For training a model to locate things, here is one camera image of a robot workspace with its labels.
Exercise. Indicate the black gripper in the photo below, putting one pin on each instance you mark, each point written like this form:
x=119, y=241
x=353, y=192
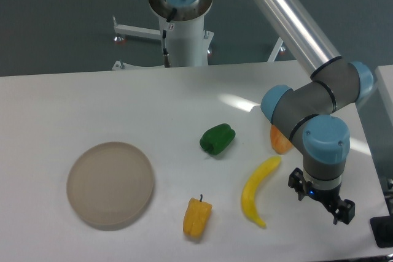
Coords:
x=343, y=210

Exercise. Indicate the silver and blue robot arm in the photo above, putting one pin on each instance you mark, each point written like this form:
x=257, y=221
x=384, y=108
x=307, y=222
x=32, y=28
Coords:
x=303, y=116

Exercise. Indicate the green bell pepper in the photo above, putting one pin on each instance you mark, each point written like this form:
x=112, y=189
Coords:
x=217, y=139

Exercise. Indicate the yellow bell pepper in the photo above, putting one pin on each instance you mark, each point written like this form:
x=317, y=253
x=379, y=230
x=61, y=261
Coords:
x=196, y=217

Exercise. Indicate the orange fruit piece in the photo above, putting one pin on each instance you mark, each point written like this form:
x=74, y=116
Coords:
x=280, y=144

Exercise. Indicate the black device at table edge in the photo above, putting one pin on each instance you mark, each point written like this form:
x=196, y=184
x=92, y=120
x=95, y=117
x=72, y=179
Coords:
x=382, y=226

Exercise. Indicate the yellow banana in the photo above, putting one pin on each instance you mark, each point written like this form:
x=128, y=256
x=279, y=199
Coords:
x=250, y=188

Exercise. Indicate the white furniture at right edge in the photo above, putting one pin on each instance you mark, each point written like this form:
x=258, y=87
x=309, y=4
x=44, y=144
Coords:
x=384, y=94

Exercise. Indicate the beige round plate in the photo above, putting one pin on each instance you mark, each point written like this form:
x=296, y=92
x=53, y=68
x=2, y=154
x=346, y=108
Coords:
x=110, y=185

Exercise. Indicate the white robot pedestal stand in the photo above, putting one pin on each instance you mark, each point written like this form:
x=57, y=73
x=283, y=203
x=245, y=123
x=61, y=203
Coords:
x=208, y=32

